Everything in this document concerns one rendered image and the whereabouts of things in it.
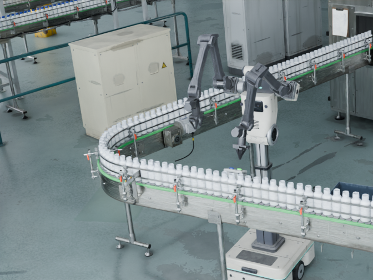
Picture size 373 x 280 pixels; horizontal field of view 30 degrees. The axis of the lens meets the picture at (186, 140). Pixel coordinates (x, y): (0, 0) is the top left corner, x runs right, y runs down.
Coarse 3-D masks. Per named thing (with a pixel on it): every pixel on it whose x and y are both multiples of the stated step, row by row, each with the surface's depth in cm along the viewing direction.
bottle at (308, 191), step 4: (308, 188) 421; (304, 192) 424; (308, 192) 421; (312, 192) 423; (312, 196) 422; (308, 200) 422; (312, 200) 423; (308, 204) 423; (312, 204) 424; (308, 208) 424
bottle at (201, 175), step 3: (198, 168) 462; (201, 168) 463; (198, 171) 461; (201, 171) 460; (198, 174) 462; (201, 174) 461; (204, 174) 462; (198, 177) 461; (201, 177) 460; (204, 177) 461; (198, 180) 462; (198, 183) 463; (201, 183) 462; (204, 183) 463; (198, 186) 464; (201, 186) 463; (204, 186) 463; (198, 189) 466; (201, 189) 464; (201, 192) 464; (204, 192) 465
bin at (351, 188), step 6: (336, 186) 468; (342, 186) 471; (348, 186) 469; (354, 186) 466; (360, 186) 464; (366, 186) 462; (330, 192) 459; (360, 192) 466; (366, 192) 463; (372, 192) 461; (360, 198) 467
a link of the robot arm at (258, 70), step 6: (258, 66) 437; (264, 66) 436; (252, 72) 435; (258, 72) 434; (264, 72) 435; (252, 78) 434; (264, 78) 445; (270, 78) 448; (270, 84) 455; (276, 84) 459; (276, 90) 462; (282, 90) 463; (282, 96) 467
